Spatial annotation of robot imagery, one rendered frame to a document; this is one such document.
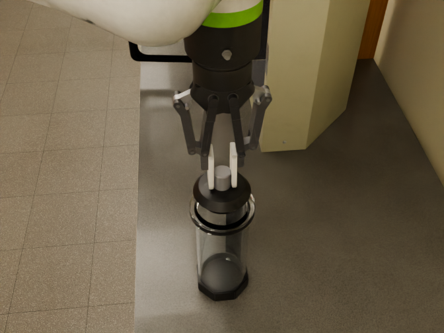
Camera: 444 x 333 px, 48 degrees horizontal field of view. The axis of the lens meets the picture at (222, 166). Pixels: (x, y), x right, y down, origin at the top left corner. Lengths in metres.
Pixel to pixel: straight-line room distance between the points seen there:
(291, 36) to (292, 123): 0.23
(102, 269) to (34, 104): 1.24
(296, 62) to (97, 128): 1.85
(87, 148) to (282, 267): 1.82
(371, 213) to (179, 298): 0.46
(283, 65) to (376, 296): 0.50
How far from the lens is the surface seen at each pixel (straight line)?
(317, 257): 1.05
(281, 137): 1.21
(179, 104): 0.66
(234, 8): 0.55
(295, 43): 1.06
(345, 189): 1.18
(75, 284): 2.18
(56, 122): 2.90
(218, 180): 0.76
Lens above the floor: 1.80
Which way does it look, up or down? 46 degrees down
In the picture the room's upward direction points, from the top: straight up
